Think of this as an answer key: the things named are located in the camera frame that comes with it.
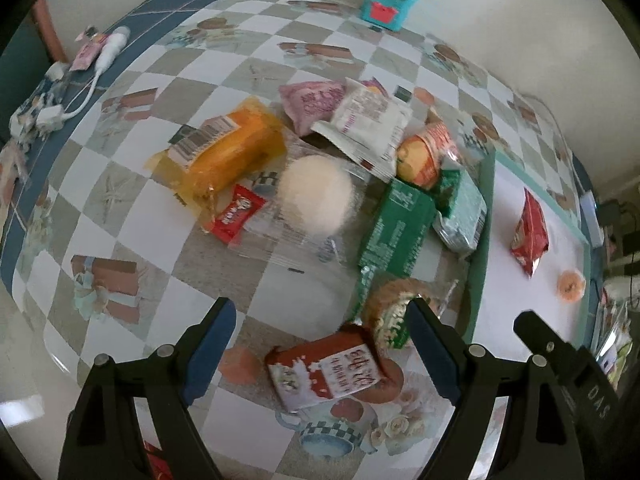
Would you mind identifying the clear plastic wrapper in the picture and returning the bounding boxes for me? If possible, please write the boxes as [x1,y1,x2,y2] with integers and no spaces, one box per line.
[7,77,68,143]

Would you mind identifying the brown door frame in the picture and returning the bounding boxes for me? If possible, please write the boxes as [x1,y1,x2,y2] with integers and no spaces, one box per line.
[30,0,68,63]

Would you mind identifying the red white milk snack packet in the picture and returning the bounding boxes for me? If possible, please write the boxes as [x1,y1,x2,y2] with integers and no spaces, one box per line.
[265,325,388,411]

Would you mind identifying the teal box with red mark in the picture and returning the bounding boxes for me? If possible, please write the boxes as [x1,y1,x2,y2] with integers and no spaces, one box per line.
[360,0,420,31]

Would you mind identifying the red chips packet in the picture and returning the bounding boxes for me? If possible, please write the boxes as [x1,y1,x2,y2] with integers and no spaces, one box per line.
[510,187,551,277]

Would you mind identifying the pink swiss roll snack packet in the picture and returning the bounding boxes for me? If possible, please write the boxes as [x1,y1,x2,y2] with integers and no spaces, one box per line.
[277,80,348,137]

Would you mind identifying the small pink packet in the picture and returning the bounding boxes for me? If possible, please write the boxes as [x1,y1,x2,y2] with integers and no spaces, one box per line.
[70,25,108,72]

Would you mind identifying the white charging cable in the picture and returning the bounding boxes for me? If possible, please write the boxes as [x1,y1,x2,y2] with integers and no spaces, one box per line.
[37,26,132,136]

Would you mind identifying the small orange jelly cup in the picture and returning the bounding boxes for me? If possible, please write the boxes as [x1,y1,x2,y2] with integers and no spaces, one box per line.
[556,270,587,302]

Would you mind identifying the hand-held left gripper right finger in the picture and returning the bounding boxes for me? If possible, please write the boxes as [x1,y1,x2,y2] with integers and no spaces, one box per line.
[404,297,598,480]

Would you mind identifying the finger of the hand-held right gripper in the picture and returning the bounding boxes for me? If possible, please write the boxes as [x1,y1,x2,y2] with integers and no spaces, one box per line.
[514,311,577,382]

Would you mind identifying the small red candy packet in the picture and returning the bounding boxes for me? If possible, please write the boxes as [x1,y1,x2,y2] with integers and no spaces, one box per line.
[202,184,268,246]

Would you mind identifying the white tray with green rim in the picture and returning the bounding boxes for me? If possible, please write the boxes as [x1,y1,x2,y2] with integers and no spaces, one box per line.
[465,150,606,441]

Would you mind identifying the white snack packet red print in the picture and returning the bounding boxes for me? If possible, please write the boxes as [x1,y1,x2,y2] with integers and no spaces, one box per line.
[310,78,413,181]

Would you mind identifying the green snack box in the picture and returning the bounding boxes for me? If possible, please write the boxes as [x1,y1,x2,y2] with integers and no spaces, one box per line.
[357,177,436,278]

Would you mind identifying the clear packet with white cake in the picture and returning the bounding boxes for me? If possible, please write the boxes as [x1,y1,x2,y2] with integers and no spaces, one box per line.
[227,140,371,271]

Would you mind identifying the muffin in clear wrapper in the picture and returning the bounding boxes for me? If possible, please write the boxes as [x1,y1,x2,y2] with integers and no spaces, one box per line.
[357,275,451,351]

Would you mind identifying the orange yellow cake packet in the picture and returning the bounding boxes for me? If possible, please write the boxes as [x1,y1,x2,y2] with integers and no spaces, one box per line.
[147,99,288,211]

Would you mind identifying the orange red bun packet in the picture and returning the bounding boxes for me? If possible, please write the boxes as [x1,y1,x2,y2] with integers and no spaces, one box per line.
[396,122,463,191]

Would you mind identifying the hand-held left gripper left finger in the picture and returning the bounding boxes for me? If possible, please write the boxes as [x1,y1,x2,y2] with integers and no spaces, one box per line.
[57,297,238,480]

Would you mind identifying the green silver snack packet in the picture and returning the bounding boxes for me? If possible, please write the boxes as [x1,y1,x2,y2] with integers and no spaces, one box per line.
[432,167,488,258]

